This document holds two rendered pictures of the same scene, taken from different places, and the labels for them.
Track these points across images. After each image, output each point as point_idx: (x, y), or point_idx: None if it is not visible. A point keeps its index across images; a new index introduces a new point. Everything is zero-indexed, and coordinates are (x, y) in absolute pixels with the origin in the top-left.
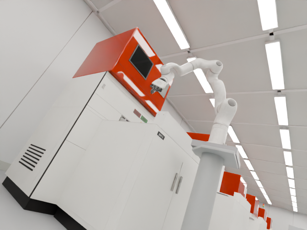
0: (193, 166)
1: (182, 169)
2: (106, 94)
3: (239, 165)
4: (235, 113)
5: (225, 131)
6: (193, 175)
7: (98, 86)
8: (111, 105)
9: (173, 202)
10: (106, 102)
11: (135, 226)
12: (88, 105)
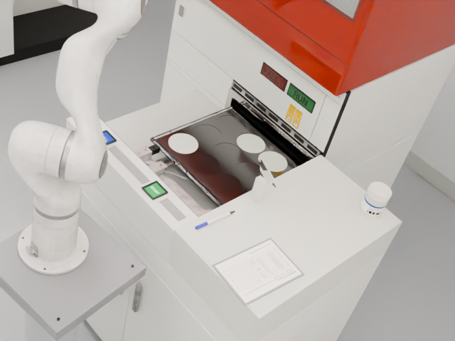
0: (179, 290)
1: None
2: (190, 30)
3: (36, 321)
4: (19, 175)
5: (32, 216)
6: (184, 316)
7: (175, 15)
8: (206, 55)
9: (135, 322)
10: (194, 50)
11: None
12: (169, 57)
